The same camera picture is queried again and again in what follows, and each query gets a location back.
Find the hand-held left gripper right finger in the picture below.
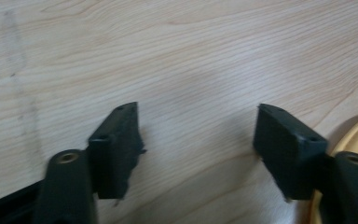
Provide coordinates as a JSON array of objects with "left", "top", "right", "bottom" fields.
[{"left": 252, "top": 103, "right": 358, "bottom": 224}]

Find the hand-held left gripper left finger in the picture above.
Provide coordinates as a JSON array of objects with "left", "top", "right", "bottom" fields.
[{"left": 32, "top": 101, "right": 147, "bottom": 224}]

